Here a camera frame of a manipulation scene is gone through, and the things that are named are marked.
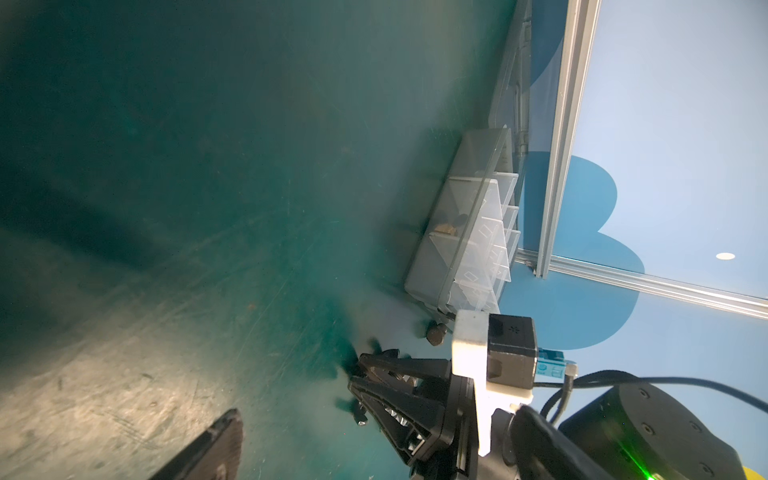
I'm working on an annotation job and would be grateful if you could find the aluminium frame post right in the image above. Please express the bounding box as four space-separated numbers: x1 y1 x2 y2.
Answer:
535 0 602 279

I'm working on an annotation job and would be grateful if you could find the brass wing nut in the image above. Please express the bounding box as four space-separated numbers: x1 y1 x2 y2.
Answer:
434 223 459 236

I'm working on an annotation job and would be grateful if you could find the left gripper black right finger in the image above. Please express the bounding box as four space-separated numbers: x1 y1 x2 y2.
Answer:
510 406 611 480

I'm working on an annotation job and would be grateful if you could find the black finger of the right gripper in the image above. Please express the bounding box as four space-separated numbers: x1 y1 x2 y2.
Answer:
348 378 450 462
358 352 452 390

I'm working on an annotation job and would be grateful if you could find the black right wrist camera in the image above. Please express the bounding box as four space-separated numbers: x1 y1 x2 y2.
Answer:
486 314 538 389

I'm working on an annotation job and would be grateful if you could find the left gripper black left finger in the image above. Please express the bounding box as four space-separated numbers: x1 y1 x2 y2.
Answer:
151 409 244 480

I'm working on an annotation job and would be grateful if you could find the clear plastic organizer box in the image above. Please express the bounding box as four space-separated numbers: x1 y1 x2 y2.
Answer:
405 1 533 326

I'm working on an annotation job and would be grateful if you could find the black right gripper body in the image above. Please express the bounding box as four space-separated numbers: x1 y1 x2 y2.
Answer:
410 376 516 479

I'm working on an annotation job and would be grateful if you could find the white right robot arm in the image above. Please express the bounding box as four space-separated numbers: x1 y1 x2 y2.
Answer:
348 350 746 479

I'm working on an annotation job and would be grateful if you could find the black bolt near box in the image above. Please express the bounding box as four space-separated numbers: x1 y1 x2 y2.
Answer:
425 323 449 347

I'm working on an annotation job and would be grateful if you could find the aluminium frame rail back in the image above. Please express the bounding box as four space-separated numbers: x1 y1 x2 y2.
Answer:
549 255 767 320

